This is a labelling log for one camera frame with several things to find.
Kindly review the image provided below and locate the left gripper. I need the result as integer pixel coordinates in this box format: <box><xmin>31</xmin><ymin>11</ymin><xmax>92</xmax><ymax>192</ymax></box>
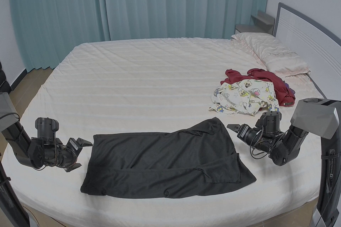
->
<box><xmin>46</xmin><ymin>137</ymin><xmax>93</xmax><ymax>173</ymax></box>

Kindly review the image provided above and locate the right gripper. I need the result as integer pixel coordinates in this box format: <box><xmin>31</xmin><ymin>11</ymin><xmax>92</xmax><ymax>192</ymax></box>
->
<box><xmin>237</xmin><ymin>123</ymin><xmax>263</xmax><ymax>145</ymax></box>

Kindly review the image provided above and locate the black T-shirt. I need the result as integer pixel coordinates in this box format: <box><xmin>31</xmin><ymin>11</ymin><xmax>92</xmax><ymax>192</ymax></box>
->
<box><xmin>80</xmin><ymin>117</ymin><xmax>258</xmax><ymax>199</ymax></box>

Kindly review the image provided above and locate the bed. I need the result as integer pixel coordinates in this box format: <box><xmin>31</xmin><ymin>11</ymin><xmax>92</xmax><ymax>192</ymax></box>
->
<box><xmin>0</xmin><ymin>2</ymin><xmax>341</xmax><ymax>227</ymax></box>

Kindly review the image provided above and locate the white printed pyjama top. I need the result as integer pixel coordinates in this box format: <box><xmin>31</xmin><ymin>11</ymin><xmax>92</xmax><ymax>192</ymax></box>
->
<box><xmin>208</xmin><ymin>80</ymin><xmax>280</xmax><ymax>117</ymax></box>

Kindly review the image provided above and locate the purple garment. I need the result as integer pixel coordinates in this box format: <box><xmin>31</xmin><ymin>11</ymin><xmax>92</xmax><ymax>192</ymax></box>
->
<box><xmin>284</xmin><ymin>82</ymin><xmax>296</xmax><ymax>96</ymax></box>

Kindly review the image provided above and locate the dark red garment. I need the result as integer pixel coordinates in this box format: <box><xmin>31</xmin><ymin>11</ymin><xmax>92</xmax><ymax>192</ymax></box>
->
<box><xmin>223</xmin><ymin>68</ymin><xmax>296</xmax><ymax>107</ymax></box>

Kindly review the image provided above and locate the cream pillow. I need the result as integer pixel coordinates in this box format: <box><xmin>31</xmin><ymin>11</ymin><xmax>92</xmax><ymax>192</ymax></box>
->
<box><xmin>230</xmin><ymin>32</ymin><xmax>311</xmax><ymax>77</ymax></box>

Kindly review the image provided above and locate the grey bedside table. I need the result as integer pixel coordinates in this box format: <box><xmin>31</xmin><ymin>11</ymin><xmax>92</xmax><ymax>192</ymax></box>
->
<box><xmin>235</xmin><ymin>10</ymin><xmax>275</xmax><ymax>35</ymax></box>

